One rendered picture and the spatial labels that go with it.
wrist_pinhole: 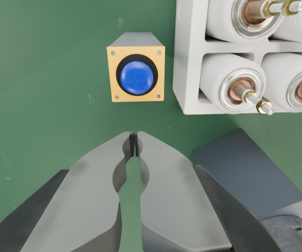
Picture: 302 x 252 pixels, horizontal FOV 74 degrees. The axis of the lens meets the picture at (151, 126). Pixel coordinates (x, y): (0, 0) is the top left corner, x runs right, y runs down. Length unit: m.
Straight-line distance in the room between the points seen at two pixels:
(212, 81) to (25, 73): 0.50
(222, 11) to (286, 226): 0.42
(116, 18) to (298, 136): 0.69
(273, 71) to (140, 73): 0.27
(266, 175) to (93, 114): 0.50
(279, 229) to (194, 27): 0.42
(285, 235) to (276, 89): 0.28
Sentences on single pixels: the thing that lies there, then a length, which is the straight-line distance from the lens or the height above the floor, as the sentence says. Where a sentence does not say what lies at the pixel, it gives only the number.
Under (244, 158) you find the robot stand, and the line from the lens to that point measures 0.62.
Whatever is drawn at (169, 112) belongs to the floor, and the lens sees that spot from 0.63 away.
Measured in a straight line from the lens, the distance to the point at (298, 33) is 0.42.
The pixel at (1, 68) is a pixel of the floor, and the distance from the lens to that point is 0.69.
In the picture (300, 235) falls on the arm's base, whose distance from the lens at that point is 0.55.
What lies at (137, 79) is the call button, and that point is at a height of 0.33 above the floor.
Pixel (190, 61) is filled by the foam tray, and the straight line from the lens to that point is 0.41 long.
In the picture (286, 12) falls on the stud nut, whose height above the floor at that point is 0.33.
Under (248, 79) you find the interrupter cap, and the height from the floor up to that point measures 0.25.
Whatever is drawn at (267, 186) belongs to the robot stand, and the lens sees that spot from 0.55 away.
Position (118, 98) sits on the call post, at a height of 0.31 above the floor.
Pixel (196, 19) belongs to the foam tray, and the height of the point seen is 0.18.
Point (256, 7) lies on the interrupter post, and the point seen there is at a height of 0.27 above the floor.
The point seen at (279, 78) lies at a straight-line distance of 0.42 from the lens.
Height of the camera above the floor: 0.57
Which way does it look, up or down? 62 degrees down
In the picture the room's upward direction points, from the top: 174 degrees clockwise
